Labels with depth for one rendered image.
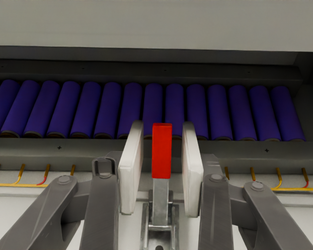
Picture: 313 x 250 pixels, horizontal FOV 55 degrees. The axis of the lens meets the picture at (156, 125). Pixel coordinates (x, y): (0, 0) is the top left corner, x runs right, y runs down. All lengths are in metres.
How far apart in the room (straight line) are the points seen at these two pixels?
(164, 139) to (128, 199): 0.04
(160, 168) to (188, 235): 0.06
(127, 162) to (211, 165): 0.05
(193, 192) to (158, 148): 0.04
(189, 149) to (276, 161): 0.10
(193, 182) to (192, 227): 0.09
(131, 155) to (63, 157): 0.10
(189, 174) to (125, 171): 0.03
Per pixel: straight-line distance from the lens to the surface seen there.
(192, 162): 0.16
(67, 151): 0.25
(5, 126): 0.29
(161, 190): 0.20
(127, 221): 0.24
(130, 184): 0.16
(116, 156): 0.18
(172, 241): 0.21
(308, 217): 0.26
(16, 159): 0.27
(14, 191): 0.27
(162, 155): 0.19
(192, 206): 0.16
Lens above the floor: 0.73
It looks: 34 degrees down
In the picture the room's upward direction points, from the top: straight up
